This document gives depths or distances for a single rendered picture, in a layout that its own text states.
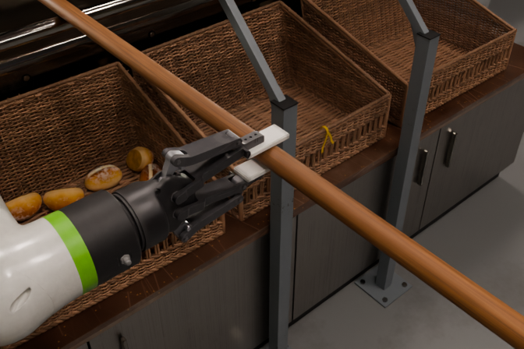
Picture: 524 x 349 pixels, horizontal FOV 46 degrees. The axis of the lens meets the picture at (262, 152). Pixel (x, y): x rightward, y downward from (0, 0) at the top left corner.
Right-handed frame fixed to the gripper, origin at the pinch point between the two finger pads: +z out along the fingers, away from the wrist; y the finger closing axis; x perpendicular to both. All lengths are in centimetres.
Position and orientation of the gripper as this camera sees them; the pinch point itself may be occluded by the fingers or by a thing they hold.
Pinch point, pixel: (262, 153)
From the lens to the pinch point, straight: 80.0
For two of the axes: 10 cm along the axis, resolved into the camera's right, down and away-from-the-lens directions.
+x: 6.5, 4.7, -6.0
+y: 0.0, 7.9, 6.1
